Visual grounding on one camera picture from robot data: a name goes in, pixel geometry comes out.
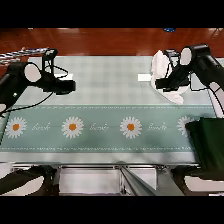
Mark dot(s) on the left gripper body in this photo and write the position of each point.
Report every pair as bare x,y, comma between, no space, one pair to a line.
63,87

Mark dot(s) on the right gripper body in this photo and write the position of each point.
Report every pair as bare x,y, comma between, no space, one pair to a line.
173,84

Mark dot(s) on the white garment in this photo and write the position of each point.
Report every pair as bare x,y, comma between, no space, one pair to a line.
159,66

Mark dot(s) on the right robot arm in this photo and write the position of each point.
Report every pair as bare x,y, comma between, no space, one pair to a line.
204,57

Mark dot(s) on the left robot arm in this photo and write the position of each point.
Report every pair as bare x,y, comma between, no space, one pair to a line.
13,80

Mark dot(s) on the striped garment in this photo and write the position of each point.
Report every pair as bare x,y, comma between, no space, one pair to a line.
20,55

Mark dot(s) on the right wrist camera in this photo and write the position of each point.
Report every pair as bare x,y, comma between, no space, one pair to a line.
171,55

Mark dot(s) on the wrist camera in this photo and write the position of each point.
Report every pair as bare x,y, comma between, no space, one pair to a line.
171,55
50,53

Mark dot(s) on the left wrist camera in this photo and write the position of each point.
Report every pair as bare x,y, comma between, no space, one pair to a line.
50,53

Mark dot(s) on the silver frame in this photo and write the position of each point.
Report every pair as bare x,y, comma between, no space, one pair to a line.
140,186

